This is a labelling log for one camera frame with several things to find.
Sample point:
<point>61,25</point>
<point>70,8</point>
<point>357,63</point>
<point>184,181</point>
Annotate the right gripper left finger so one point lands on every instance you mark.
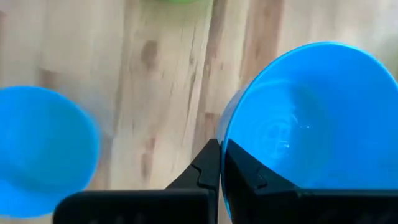
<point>186,207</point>

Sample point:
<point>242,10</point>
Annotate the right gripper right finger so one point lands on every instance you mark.
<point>264,207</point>

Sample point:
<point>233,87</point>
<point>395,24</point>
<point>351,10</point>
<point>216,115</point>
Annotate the blue plastic mini bowl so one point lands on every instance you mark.
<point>326,124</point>
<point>40,149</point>

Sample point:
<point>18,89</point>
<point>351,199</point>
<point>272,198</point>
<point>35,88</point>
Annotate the green plastic mini bowl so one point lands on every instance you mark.
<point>183,1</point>

